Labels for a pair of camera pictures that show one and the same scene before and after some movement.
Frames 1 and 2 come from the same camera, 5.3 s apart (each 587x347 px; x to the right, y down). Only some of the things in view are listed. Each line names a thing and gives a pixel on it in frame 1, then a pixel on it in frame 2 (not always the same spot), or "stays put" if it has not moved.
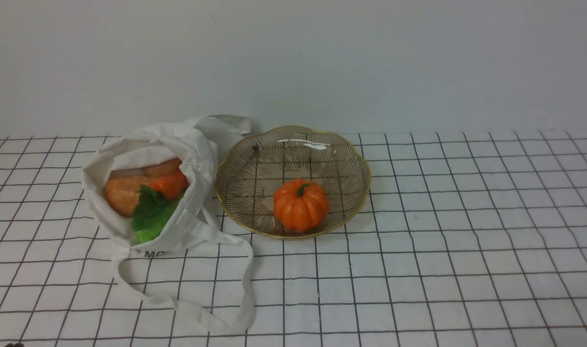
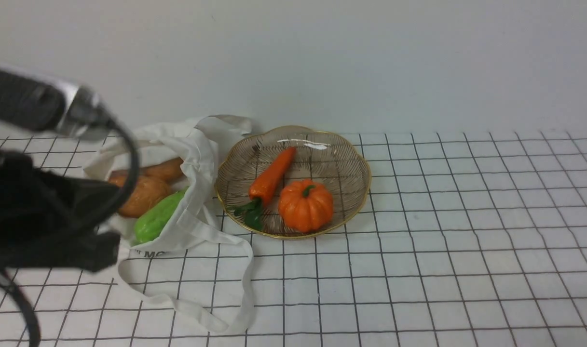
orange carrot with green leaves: [152, 197] to [262, 187]
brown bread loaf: [122, 193] stays put
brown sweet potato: [152, 171] stays put
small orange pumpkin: [301, 205] stays put
